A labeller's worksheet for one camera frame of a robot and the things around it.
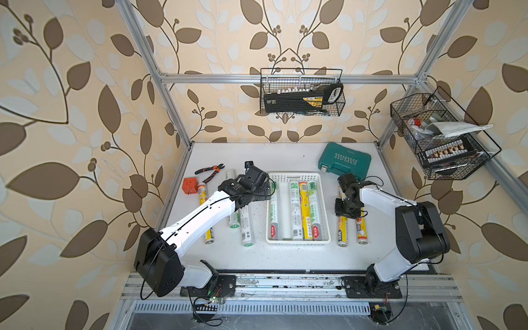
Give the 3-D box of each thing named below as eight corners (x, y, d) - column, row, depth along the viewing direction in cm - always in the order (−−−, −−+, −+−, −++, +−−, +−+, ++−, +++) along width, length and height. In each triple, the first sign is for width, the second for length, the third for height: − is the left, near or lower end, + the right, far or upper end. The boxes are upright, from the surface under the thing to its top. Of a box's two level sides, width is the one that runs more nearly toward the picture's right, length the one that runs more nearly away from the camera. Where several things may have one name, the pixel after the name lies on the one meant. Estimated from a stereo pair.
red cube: (183, 195, 101) (179, 189, 97) (186, 183, 105) (183, 177, 101) (197, 195, 101) (194, 189, 97) (201, 183, 105) (198, 177, 101)
